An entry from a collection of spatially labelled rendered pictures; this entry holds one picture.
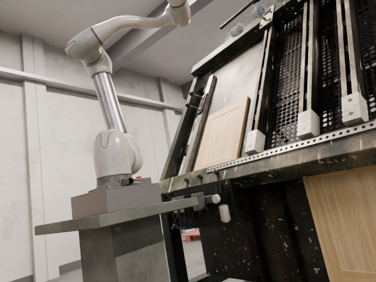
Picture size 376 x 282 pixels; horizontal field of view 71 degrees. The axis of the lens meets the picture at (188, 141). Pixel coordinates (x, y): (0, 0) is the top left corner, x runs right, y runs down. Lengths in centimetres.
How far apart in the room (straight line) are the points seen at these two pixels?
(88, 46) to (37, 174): 311
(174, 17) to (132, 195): 100
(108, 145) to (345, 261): 115
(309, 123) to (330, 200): 39
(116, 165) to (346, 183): 100
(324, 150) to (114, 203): 82
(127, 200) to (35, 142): 348
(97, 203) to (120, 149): 25
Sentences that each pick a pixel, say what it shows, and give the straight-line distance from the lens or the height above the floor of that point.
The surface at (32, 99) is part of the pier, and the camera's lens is 470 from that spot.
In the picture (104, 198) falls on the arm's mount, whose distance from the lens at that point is 106.
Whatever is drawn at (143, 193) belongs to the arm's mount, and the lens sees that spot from 115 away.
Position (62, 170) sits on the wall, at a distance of 465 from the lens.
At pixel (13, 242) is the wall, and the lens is 434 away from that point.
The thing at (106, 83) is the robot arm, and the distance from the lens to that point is 154.
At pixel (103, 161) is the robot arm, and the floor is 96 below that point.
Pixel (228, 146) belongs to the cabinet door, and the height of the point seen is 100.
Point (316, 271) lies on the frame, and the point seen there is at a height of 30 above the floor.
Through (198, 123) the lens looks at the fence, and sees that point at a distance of 197.
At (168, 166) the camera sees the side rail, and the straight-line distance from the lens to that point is 200.
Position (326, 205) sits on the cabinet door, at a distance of 141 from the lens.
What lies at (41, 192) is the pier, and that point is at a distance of 436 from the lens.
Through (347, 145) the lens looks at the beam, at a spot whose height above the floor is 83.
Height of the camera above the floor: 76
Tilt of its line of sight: 12 degrees up
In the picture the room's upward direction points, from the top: 10 degrees counter-clockwise
